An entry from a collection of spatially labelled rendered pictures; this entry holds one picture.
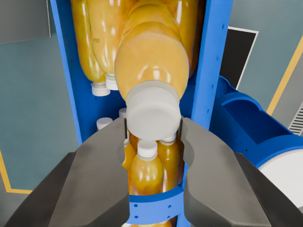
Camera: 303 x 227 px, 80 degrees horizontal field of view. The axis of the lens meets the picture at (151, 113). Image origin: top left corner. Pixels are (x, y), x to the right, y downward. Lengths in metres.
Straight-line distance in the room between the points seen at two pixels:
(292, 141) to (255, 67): 1.08
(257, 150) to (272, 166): 0.06
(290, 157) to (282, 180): 0.09
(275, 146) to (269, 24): 1.16
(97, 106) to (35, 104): 1.39
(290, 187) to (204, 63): 0.61
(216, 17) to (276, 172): 0.55
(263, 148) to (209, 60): 0.48
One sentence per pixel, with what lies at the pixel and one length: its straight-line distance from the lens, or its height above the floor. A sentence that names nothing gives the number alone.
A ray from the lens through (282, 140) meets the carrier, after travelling 0.72.
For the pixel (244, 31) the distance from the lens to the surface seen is 1.46.
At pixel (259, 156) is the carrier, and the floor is 1.00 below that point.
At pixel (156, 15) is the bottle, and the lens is 0.21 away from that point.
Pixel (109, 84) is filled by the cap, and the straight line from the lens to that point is 0.34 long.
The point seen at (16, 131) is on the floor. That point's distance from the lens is 2.10.
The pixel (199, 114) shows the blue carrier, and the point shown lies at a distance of 0.29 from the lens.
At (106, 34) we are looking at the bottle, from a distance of 0.30.
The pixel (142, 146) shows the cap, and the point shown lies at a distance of 0.35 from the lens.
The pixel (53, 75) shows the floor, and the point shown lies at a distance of 1.68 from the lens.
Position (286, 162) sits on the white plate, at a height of 1.04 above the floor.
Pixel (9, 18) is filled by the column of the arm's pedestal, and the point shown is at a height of 0.42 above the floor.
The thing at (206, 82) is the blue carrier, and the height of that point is 1.20.
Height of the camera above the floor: 1.45
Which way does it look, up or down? 63 degrees down
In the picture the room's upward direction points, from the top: 177 degrees clockwise
